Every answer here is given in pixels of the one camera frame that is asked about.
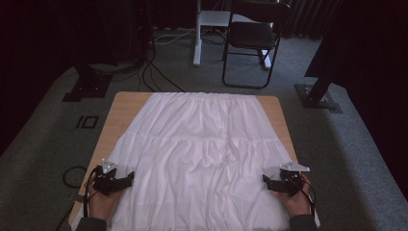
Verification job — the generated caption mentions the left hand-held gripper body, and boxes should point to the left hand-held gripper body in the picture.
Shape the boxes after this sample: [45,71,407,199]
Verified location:
[90,158,128,196]

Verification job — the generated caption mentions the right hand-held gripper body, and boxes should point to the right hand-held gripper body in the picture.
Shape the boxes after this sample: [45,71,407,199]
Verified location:
[279,162,311,197]

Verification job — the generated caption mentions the white gathered skirt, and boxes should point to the white gathered skirt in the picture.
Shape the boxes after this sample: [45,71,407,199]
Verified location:
[70,91,321,231]

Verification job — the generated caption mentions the person's right hand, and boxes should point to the person's right hand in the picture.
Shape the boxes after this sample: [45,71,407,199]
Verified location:
[277,172,312,217]

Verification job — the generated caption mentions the person's left hand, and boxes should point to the person's left hand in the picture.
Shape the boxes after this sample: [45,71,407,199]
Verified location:
[88,186,124,220]

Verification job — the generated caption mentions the grey tape piece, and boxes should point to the grey tape piece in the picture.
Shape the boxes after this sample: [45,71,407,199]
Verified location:
[67,192,85,204]

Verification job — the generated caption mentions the black slanted stand with base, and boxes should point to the black slanted stand with base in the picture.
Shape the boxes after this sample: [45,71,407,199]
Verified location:
[294,38,344,114]

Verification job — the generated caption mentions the black stand with flat base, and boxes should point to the black stand with flat base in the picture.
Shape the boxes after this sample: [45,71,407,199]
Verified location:
[62,62,114,103]

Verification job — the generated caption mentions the black folding chair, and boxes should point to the black folding chair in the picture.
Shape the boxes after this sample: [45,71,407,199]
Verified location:
[221,0,293,90]

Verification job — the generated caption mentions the dark curtain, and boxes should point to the dark curtain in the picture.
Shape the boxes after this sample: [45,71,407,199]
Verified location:
[282,0,342,39]

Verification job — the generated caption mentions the left hand-held gripper cable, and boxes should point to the left hand-held gripper cable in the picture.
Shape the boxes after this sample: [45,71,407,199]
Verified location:
[82,167,99,219]

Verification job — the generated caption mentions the hand-held gripper cable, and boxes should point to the hand-held gripper cable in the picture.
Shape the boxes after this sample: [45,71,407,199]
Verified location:
[288,174,318,214]
[82,167,99,219]

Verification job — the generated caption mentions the right hand-held gripper cable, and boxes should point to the right hand-held gripper cable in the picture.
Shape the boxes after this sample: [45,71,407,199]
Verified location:
[288,174,318,214]

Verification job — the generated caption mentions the black cable loop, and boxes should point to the black cable loop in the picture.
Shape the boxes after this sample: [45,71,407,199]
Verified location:
[62,166,89,190]

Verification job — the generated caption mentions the black floor cables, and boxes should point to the black floor cables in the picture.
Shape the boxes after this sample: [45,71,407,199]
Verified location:
[138,47,187,94]

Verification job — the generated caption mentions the white metal desk frame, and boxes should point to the white metal desk frame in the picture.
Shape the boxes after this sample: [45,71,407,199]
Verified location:
[192,0,273,70]

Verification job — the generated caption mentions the white floor cable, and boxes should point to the white floor cable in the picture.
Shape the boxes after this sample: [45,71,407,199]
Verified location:
[153,28,196,46]

